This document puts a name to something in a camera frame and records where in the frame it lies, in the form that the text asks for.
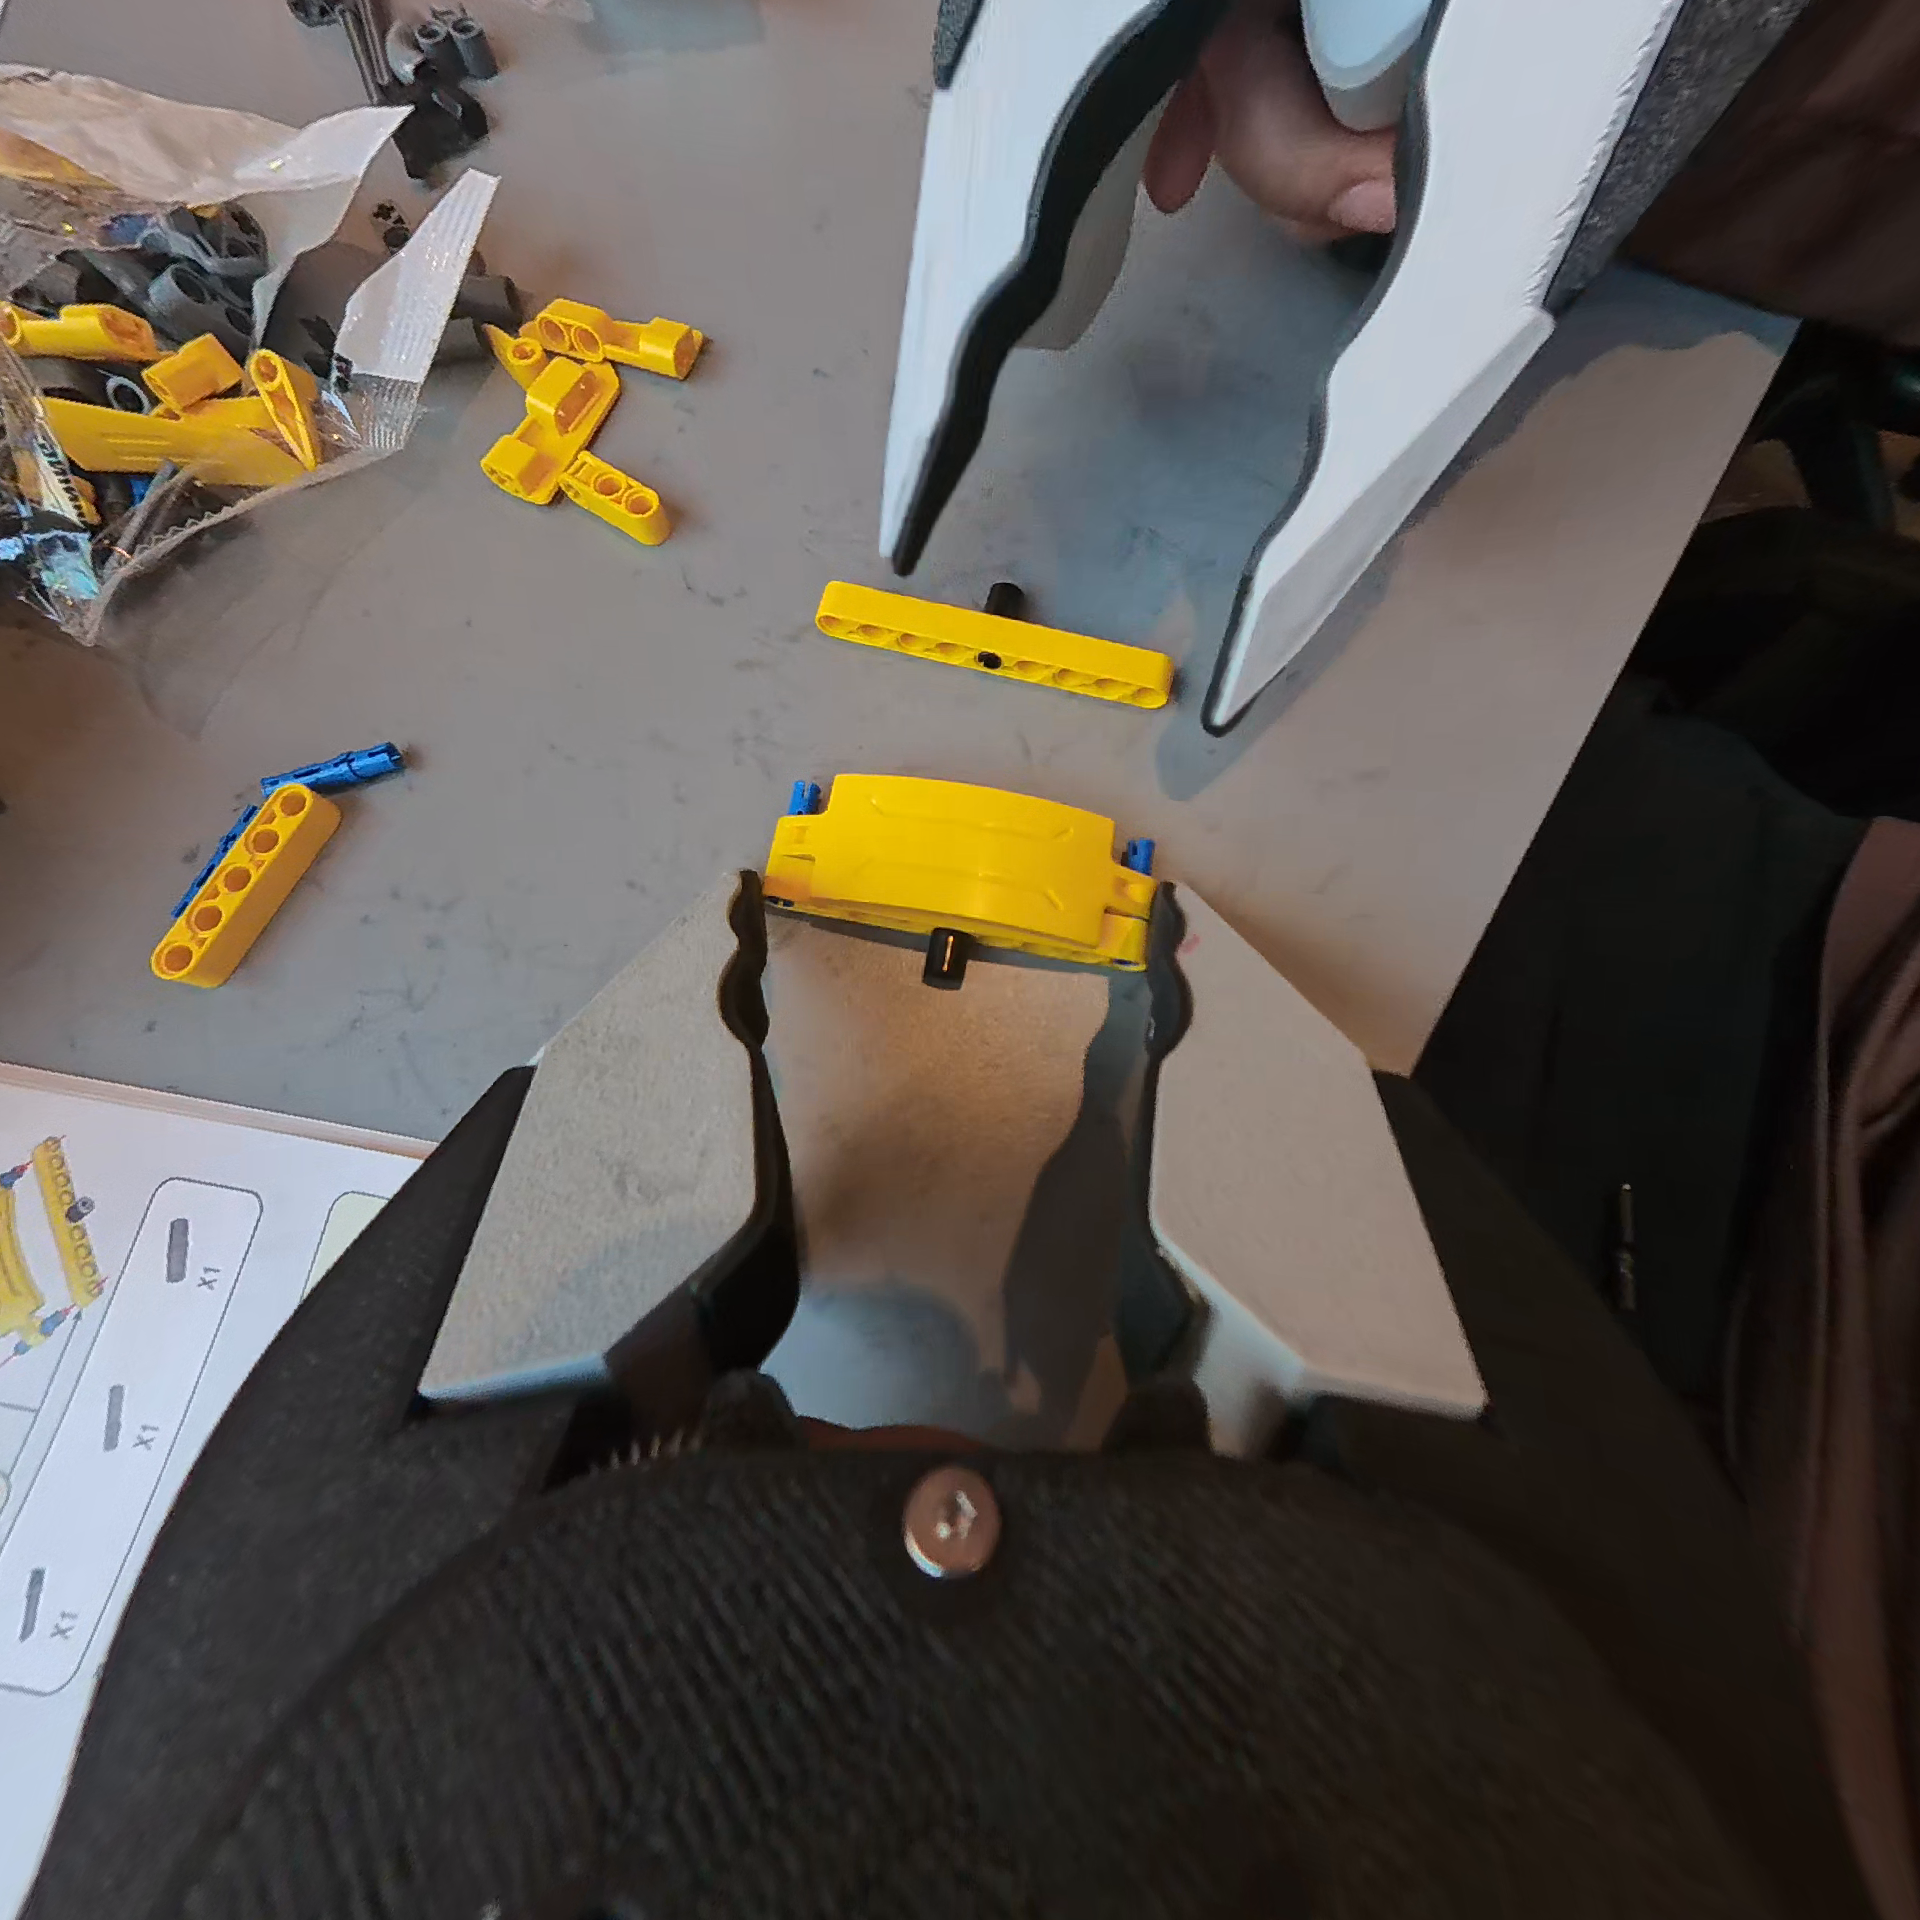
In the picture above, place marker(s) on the grey desk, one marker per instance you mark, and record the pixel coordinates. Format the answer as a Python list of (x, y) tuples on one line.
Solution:
[(600, 751)]

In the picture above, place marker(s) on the yellow curved panel blue pins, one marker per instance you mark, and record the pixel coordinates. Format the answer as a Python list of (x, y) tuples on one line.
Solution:
[(961, 847)]

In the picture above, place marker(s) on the plastic bag of yellow parts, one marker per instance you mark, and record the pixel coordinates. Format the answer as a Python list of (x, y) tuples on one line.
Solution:
[(180, 330)]

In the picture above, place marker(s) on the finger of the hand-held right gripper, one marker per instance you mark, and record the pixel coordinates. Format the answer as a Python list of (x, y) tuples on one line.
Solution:
[(961, 271), (1500, 210)]

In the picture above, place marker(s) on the person's right hand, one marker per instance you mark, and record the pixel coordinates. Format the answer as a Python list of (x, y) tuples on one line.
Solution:
[(1276, 151)]

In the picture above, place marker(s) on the yellow L-shaped piece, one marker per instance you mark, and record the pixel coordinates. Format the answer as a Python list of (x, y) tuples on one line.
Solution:
[(550, 427)]

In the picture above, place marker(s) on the yellow angled beam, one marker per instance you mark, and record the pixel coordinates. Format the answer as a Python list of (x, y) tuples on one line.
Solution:
[(625, 337)]

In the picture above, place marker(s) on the long yellow nine-hole beam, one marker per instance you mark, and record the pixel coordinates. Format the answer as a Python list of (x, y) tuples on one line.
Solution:
[(1050, 653)]

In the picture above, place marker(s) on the short yellow beam blue pin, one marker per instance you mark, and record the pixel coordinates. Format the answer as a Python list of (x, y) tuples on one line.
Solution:
[(247, 887)]

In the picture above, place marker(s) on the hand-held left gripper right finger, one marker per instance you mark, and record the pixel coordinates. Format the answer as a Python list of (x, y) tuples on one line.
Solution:
[(1306, 1201)]

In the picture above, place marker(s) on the small yellow connector piece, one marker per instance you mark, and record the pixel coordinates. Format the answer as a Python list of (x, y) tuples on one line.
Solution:
[(517, 352)]

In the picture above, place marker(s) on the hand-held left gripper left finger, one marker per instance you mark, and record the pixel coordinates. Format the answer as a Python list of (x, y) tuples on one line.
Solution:
[(600, 1201)]

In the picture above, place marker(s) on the loose black connector parts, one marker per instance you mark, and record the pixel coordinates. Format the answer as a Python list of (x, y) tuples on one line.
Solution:
[(421, 76)]

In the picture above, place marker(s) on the short yellow three-hole beam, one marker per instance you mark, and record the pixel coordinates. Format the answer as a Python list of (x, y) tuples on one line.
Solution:
[(616, 499)]

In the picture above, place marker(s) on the open white instruction manual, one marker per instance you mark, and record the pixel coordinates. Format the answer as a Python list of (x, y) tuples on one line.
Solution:
[(150, 1350)]

